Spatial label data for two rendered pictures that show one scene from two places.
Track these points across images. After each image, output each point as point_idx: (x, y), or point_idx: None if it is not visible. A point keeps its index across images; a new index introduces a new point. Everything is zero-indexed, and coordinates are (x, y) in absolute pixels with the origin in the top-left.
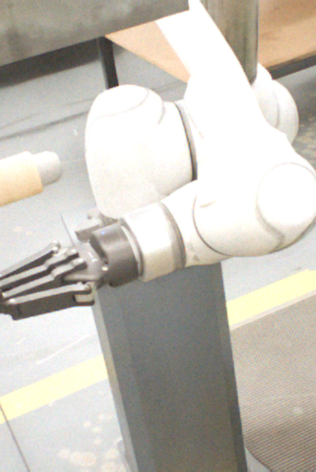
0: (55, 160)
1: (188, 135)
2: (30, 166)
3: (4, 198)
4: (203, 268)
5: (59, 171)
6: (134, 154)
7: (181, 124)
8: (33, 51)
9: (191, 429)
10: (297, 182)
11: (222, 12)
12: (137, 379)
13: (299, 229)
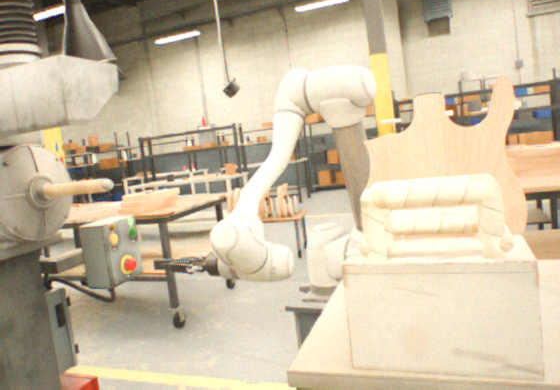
0: (107, 182)
1: (345, 250)
2: (99, 181)
3: (91, 189)
4: None
5: (107, 185)
6: (317, 252)
7: (344, 244)
8: (37, 129)
9: None
10: (225, 230)
11: (349, 189)
12: None
13: (222, 250)
